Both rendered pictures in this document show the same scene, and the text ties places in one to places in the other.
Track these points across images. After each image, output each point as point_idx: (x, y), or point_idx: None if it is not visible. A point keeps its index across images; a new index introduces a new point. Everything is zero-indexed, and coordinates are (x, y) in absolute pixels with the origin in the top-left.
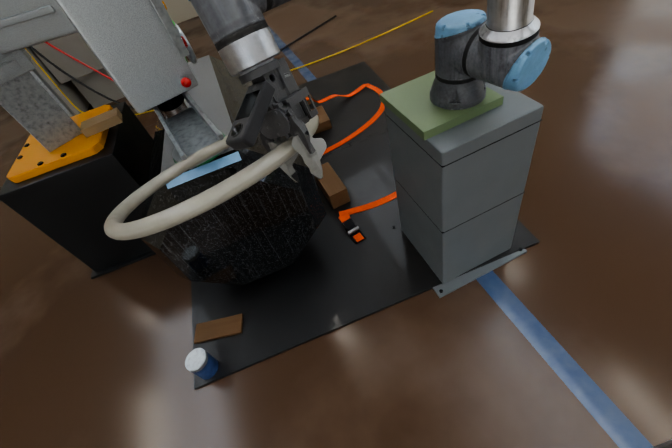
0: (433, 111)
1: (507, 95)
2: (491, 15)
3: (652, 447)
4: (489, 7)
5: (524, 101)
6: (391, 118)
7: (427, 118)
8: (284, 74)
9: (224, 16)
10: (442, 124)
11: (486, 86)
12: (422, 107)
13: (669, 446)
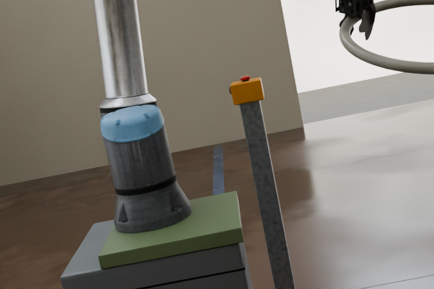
0: (202, 205)
1: (101, 233)
2: (145, 79)
3: (255, 178)
4: (144, 73)
5: (100, 226)
6: (243, 255)
7: (217, 200)
8: None
9: None
10: (209, 196)
11: (100, 244)
12: (208, 209)
13: (263, 124)
